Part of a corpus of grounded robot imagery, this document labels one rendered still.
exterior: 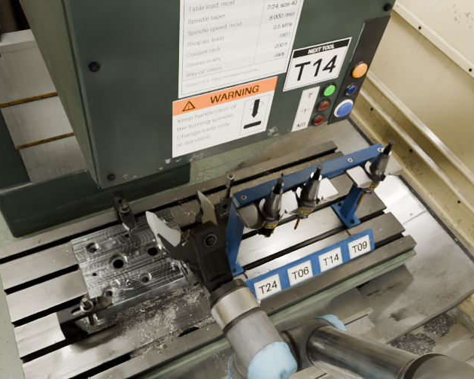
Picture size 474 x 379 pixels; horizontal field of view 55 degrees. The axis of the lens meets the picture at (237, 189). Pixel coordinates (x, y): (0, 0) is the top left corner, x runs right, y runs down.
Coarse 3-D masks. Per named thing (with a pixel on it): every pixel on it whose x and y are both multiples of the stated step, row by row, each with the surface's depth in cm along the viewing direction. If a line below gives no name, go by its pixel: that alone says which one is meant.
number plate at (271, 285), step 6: (276, 276) 130; (258, 282) 128; (264, 282) 129; (270, 282) 130; (276, 282) 130; (258, 288) 128; (264, 288) 129; (270, 288) 130; (276, 288) 131; (258, 294) 128; (264, 294) 129; (270, 294) 130
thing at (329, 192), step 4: (324, 180) 119; (328, 180) 119; (324, 184) 118; (328, 184) 119; (332, 184) 119; (320, 188) 118; (324, 188) 118; (328, 188) 118; (332, 188) 118; (324, 192) 117; (328, 192) 117; (332, 192) 117; (336, 192) 117; (324, 196) 116; (328, 196) 116; (332, 196) 116; (336, 196) 117; (328, 200) 116; (332, 200) 116
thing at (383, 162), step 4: (380, 152) 118; (376, 156) 120; (380, 156) 118; (384, 156) 117; (388, 156) 117; (372, 160) 122; (376, 160) 120; (380, 160) 119; (384, 160) 118; (388, 160) 119; (372, 164) 121; (376, 164) 120; (380, 164) 119; (384, 164) 119; (372, 168) 121; (376, 168) 120; (380, 168) 120; (384, 168) 120; (372, 172) 122; (376, 172) 121; (380, 172) 121
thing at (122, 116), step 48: (48, 0) 48; (96, 0) 43; (144, 0) 46; (336, 0) 58; (384, 0) 62; (48, 48) 64; (96, 48) 47; (144, 48) 50; (96, 96) 52; (144, 96) 55; (192, 96) 59; (288, 96) 68; (336, 96) 74; (96, 144) 57; (144, 144) 61; (240, 144) 71
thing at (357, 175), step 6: (348, 168) 123; (354, 168) 123; (360, 168) 123; (348, 174) 122; (354, 174) 122; (360, 174) 122; (366, 174) 122; (354, 180) 121; (360, 180) 121; (366, 180) 121; (360, 186) 120; (366, 186) 120
